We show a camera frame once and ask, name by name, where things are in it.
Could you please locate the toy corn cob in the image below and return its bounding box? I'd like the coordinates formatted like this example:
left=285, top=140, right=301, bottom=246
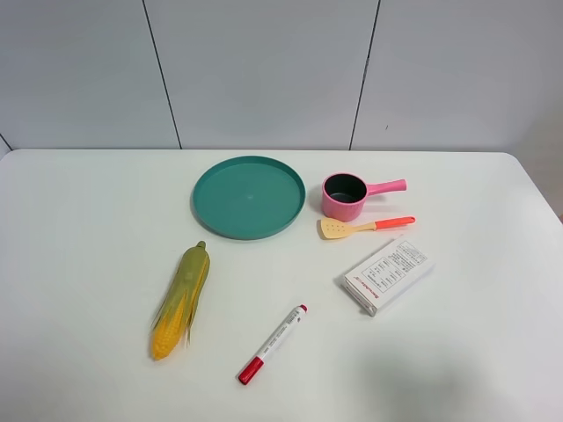
left=150, top=241, right=210, bottom=360

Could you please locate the pink toy saucepan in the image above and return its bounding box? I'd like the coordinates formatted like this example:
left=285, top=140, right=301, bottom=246
left=321, top=173, right=407, bottom=222

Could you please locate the white cardboard box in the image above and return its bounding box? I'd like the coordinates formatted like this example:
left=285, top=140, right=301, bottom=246
left=342, top=236, right=435, bottom=317

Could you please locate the red whiteboard marker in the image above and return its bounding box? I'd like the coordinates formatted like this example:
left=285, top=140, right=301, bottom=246
left=238, top=304, right=308, bottom=385

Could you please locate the teal round plate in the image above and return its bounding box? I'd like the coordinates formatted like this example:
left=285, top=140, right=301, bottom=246
left=191, top=156, right=306, bottom=240

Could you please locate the toy spatula orange handle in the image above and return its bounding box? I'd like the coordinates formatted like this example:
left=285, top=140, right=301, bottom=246
left=320, top=216, right=416, bottom=240

